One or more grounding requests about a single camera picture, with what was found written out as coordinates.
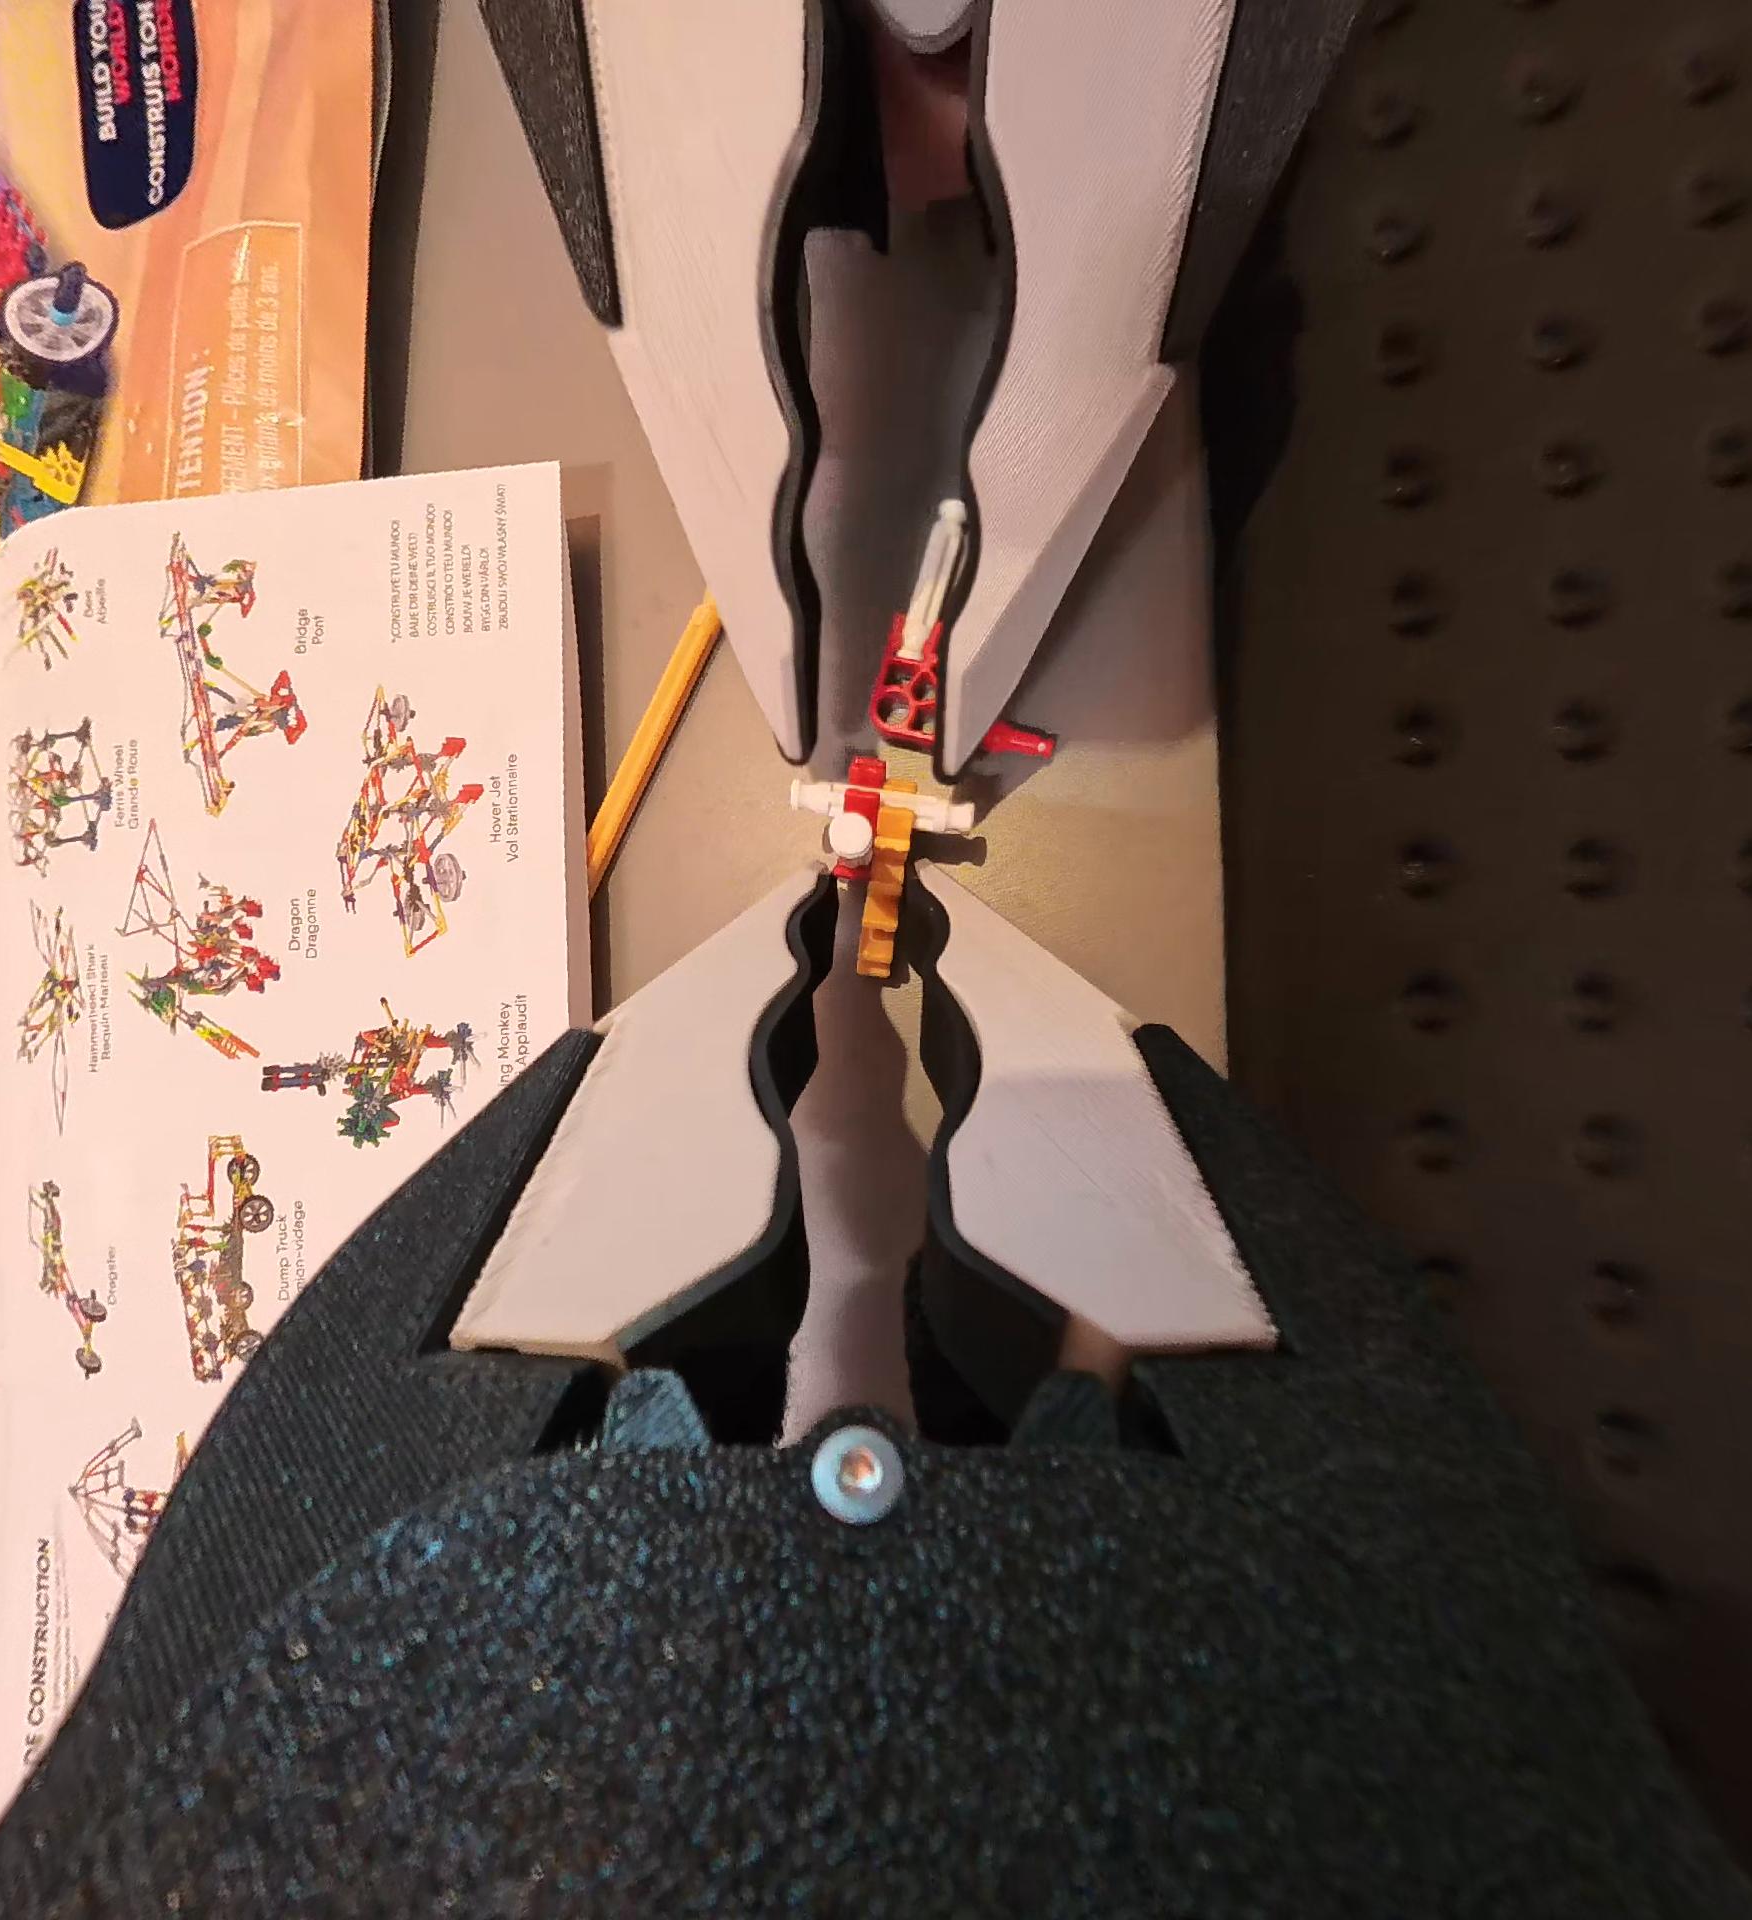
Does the orange printed toy box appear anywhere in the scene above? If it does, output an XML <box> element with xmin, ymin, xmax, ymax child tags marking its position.
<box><xmin>0</xmin><ymin>0</ymin><xmax>375</xmax><ymax>560</ymax></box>

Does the red yellow connector assembly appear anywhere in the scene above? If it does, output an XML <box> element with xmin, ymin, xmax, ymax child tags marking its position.
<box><xmin>850</xmin><ymin>802</ymin><xmax>924</xmax><ymax>987</ymax></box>

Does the black dotted mat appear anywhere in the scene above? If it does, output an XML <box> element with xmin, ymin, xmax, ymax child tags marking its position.
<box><xmin>1204</xmin><ymin>0</ymin><xmax>1752</xmax><ymax>1920</ymax></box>

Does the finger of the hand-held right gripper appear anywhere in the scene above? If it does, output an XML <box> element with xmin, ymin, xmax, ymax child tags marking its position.
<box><xmin>940</xmin><ymin>0</ymin><xmax>1242</xmax><ymax>782</ymax></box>
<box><xmin>577</xmin><ymin>0</ymin><xmax>834</xmax><ymax>759</ymax></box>

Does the white printed instruction booklet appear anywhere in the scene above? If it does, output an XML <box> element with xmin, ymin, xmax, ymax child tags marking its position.
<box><xmin>0</xmin><ymin>462</ymin><xmax>597</xmax><ymax>1853</ymax></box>

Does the yellow toy rod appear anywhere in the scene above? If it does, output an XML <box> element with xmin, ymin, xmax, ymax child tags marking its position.
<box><xmin>583</xmin><ymin>593</ymin><xmax>727</xmax><ymax>889</ymax></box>

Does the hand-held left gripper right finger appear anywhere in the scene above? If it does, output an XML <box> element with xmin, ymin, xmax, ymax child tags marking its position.
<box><xmin>909</xmin><ymin>861</ymin><xmax>1283</xmax><ymax>1351</ymax></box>

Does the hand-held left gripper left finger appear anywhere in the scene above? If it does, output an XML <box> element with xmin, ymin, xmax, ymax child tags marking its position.
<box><xmin>448</xmin><ymin>868</ymin><xmax>838</xmax><ymax>1359</ymax></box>

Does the person's right hand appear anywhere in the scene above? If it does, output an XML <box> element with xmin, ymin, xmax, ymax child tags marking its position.
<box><xmin>875</xmin><ymin>45</ymin><xmax>998</xmax><ymax>211</ymax></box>

